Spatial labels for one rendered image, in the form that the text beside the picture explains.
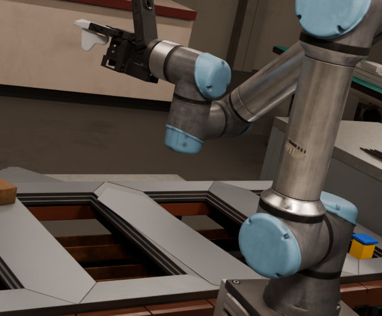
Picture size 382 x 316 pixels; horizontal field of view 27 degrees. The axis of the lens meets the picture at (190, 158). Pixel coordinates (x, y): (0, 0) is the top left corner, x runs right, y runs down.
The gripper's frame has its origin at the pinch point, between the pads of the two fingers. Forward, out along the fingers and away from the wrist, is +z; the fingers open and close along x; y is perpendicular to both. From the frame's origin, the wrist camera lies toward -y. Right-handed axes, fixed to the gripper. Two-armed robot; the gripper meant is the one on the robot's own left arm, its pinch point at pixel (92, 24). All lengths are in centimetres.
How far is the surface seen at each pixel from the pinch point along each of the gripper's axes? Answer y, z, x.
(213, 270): 54, -14, 53
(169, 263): 56, -4, 47
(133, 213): 53, 23, 61
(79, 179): 59, 71, 87
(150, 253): 57, 4, 49
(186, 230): 52, 7, 67
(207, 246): 53, -3, 64
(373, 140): 18, 5, 172
